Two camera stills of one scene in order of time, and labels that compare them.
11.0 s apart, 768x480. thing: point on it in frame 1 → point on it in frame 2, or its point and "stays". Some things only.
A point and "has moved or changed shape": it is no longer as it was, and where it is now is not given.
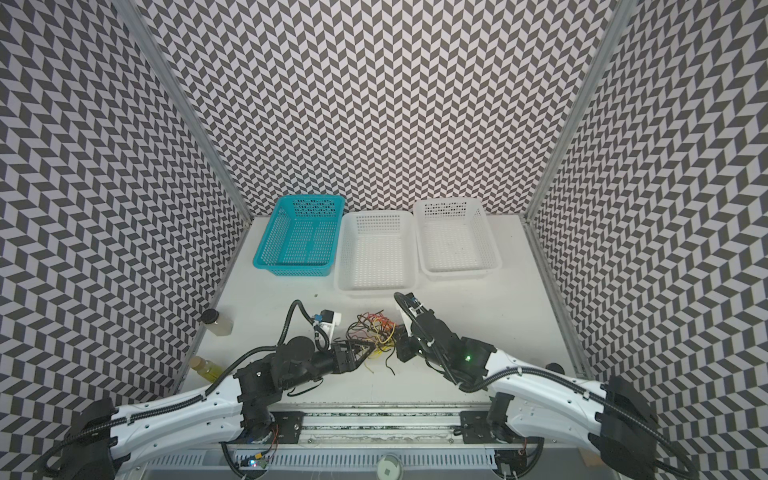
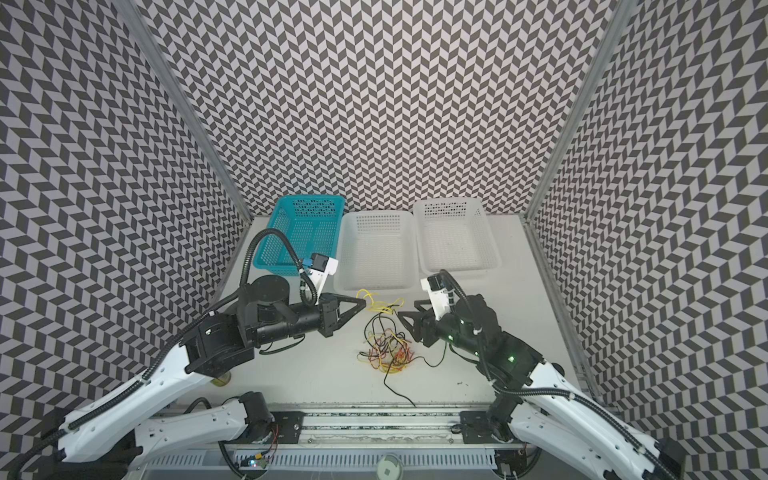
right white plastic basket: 456,239 stays
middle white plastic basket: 376,253 stays
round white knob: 390,467 stays
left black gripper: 349,363 → 329,315
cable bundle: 376,327 has moved or changed shape
